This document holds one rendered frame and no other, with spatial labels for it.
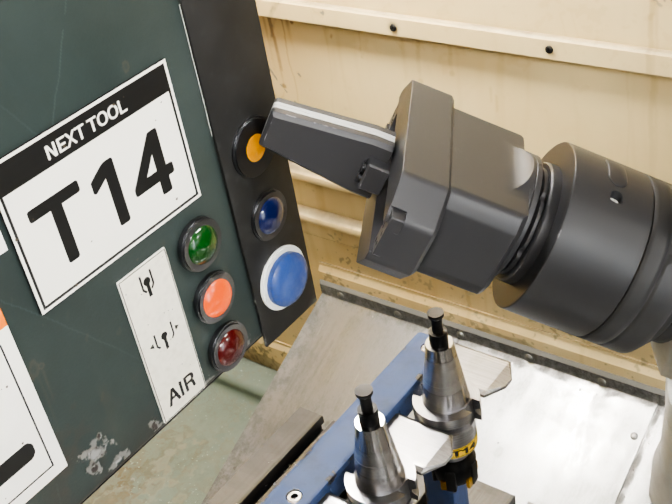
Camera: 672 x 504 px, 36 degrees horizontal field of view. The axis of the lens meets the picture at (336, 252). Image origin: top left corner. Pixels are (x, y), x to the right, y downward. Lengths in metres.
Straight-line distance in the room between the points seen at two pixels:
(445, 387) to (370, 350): 0.72
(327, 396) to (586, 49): 0.72
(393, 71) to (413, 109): 0.91
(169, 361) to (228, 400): 1.50
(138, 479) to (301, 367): 0.39
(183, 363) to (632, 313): 0.22
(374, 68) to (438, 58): 0.11
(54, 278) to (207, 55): 0.12
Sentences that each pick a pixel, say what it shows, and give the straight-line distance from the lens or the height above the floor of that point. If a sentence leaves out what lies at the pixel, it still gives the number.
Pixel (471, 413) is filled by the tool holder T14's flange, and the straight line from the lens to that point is 0.96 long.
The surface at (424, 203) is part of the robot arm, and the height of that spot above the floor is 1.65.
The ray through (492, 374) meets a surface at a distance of 1.01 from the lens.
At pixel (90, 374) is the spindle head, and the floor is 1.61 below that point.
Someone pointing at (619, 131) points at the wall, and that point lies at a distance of 1.28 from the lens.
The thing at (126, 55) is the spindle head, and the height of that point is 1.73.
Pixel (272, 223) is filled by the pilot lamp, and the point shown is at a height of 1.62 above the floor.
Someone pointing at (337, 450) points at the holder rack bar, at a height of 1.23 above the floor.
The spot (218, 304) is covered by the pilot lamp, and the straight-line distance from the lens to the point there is 0.51.
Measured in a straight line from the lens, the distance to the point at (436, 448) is 0.95.
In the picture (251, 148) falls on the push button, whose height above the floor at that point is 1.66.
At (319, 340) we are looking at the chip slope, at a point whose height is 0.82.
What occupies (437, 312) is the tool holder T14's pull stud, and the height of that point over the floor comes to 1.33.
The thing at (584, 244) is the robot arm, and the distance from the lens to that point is 0.48.
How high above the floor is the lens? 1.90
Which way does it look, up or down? 35 degrees down
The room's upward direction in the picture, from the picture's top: 11 degrees counter-clockwise
